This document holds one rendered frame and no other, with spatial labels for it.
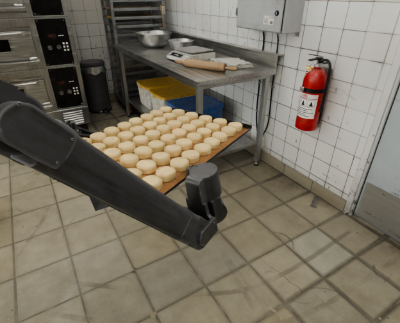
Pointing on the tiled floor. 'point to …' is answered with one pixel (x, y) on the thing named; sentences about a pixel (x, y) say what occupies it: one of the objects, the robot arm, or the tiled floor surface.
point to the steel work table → (205, 79)
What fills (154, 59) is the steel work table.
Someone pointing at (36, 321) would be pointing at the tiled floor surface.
